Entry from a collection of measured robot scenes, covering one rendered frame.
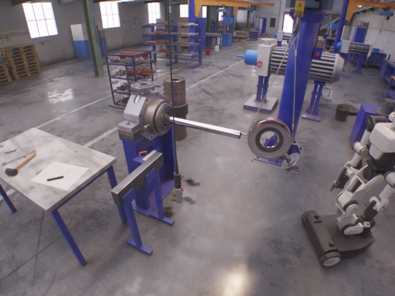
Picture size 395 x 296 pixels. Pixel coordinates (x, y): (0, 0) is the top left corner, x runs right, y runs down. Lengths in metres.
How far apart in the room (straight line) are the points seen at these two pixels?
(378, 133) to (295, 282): 1.47
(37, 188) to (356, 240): 3.00
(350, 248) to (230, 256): 1.18
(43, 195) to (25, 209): 1.46
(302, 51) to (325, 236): 2.17
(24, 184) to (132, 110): 1.16
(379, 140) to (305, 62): 1.55
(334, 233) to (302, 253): 0.39
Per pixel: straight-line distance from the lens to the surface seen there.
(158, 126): 2.19
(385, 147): 2.02
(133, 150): 2.24
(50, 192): 2.02
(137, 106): 2.21
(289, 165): 2.07
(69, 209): 3.13
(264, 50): 5.23
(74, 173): 2.12
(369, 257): 2.91
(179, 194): 1.50
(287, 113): 3.37
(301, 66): 3.19
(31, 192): 2.12
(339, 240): 2.64
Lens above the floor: 2.03
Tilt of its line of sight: 32 degrees down
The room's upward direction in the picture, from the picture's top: straight up
